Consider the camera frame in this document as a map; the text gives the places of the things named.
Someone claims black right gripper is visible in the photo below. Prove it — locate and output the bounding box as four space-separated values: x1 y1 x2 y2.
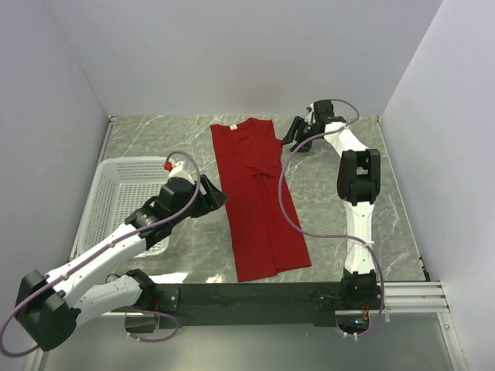
278 116 319 154

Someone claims red t shirt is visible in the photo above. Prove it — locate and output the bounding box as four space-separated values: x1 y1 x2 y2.
210 117 311 282

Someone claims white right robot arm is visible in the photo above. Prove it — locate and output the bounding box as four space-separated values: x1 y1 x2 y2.
282 100 381 308

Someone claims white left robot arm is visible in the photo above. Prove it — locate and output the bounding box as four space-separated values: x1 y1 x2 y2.
15 175 227 351

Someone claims white plastic basket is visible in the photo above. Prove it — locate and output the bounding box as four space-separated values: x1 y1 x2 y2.
75 156 168 256

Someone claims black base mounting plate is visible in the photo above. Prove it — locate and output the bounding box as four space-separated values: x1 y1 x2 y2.
155 282 347 327

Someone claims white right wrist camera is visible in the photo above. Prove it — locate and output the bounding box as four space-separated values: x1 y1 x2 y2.
305 103 314 123

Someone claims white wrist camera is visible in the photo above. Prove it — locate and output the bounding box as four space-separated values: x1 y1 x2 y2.
305 103 314 123
163 160 196 183

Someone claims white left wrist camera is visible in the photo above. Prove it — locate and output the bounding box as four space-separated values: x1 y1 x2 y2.
163 160 196 183

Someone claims aluminium frame rail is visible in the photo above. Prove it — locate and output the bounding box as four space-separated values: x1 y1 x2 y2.
22 239 465 371

